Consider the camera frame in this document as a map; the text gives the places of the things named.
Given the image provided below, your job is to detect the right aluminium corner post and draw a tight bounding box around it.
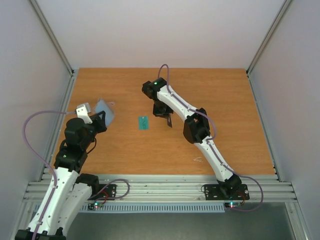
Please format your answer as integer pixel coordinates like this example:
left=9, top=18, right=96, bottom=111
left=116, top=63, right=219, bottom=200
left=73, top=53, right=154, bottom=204
left=246, top=0, right=295, bottom=76

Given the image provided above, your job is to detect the pink leather card holder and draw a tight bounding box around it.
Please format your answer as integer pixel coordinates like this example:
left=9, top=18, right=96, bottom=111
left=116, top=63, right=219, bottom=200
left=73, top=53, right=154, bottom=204
left=94, top=98, right=115, bottom=127

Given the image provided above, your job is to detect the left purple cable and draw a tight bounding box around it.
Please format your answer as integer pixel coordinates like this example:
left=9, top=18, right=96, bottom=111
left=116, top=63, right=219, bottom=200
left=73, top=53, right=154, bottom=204
left=22, top=110, right=78, bottom=240

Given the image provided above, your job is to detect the teal VIP card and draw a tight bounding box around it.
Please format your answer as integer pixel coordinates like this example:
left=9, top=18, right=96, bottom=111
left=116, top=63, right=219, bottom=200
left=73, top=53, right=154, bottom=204
left=138, top=116, right=149, bottom=130

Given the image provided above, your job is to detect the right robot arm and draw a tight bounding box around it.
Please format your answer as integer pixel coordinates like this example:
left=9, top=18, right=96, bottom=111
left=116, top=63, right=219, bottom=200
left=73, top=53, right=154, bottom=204
left=141, top=77, right=242, bottom=199

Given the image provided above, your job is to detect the left aluminium corner post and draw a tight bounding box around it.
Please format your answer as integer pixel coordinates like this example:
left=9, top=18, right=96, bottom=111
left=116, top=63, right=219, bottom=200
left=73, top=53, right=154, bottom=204
left=28, top=0, right=76, bottom=76

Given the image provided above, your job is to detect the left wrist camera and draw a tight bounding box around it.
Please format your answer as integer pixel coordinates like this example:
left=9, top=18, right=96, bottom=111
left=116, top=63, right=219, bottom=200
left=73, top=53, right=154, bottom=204
left=75, top=102, right=93, bottom=124

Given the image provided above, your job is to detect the purple cable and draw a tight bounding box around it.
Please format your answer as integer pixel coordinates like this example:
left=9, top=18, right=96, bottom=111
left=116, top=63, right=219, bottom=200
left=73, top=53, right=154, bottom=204
left=22, top=110, right=78, bottom=240
left=157, top=63, right=265, bottom=213

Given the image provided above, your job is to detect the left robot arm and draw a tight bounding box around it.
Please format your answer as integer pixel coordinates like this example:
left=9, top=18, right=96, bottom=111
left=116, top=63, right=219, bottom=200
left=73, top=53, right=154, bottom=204
left=14, top=110, right=108, bottom=240

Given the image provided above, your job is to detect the grey slotted cable duct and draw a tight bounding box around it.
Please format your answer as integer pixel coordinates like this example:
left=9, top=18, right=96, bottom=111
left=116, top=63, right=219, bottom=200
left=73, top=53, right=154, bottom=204
left=79, top=202, right=225, bottom=214

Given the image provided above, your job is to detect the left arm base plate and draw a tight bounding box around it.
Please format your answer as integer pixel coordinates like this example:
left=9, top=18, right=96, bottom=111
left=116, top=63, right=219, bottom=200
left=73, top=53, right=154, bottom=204
left=89, top=184, right=117, bottom=201

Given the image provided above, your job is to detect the black VIP card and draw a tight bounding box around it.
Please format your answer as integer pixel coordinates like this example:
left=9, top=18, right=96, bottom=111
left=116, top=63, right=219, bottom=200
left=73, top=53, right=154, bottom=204
left=165, top=114, right=173, bottom=128

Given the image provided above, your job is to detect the aluminium rail frame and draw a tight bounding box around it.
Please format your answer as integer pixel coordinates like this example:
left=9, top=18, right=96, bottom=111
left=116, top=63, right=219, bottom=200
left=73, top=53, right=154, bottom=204
left=23, top=68, right=298, bottom=203

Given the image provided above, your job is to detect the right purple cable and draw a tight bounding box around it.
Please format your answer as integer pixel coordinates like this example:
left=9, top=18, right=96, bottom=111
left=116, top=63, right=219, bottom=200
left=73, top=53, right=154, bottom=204
left=157, top=63, right=265, bottom=213

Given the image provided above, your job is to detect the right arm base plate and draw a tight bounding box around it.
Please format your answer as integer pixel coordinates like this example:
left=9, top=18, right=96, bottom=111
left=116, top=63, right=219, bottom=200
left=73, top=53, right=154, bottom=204
left=201, top=184, right=250, bottom=201

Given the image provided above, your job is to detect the aluminium corner post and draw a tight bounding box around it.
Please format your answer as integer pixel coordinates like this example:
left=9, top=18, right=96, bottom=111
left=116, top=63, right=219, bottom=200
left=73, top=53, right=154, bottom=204
left=246, top=0, right=295, bottom=76
left=28, top=0, right=76, bottom=76

